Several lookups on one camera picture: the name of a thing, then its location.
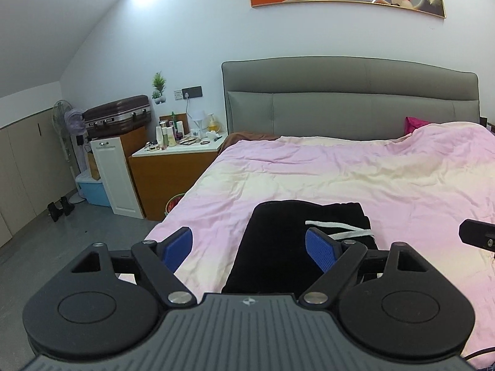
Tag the small green potted plant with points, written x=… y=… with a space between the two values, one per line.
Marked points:
x=159 y=83

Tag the brown cloth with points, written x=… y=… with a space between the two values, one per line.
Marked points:
x=255 y=136

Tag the bin with red contents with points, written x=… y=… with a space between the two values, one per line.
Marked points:
x=174 y=203

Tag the white standing fan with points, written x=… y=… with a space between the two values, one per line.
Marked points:
x=62 y=110

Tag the wooden nightstand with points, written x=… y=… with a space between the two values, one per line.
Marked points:
x=170 y=177

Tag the beige wall cabinets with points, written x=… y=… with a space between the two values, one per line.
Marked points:
x=27 y=162

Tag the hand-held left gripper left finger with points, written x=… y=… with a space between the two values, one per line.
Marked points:
x=178 y=245

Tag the grey upholstered headboard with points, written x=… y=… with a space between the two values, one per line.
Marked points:
x=309 y=81

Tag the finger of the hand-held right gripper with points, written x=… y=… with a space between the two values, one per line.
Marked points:
x=477 y=234

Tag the group of cosmetic bottles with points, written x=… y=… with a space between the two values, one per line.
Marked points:
x=168 y=135

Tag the pink floral duvet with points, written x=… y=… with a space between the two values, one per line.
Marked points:
x=309 y=170

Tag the blue plastic storage box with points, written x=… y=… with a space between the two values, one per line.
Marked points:
x=91 y=191

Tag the brown hard suitcase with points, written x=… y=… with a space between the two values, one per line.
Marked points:
x=116 y=114

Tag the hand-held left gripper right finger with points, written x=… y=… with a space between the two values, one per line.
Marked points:
x=321 y=249

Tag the yellow pump bottle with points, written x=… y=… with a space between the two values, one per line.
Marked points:
x=212 y=123

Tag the magenta pillow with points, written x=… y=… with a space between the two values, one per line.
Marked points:
x=415 y=123

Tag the black boot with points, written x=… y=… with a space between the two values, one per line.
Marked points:
x=54 y=210
x=67 y=205

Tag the white door panel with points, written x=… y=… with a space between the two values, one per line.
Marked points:
x=116 y=177

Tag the black wall socket panel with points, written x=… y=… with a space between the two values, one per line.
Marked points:
x=192 y=92

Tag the black shorts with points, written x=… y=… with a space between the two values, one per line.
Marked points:
x=278 y=239

